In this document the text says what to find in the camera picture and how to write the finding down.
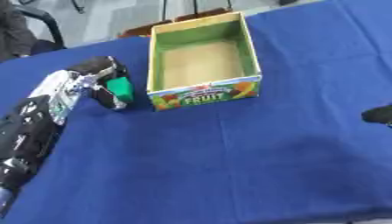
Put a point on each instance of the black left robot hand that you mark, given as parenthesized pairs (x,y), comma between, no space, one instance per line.
(97,66)

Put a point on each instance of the green block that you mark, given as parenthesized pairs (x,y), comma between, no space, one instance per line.
(121,88)

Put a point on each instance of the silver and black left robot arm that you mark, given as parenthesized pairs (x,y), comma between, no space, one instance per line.
(38,116)

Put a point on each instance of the cardboard box with green inside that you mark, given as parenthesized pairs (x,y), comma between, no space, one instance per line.
(204,62)

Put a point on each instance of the black chair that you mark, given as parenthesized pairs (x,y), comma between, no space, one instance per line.
(45,32)

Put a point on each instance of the person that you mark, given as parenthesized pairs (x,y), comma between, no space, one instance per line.
(14,32)

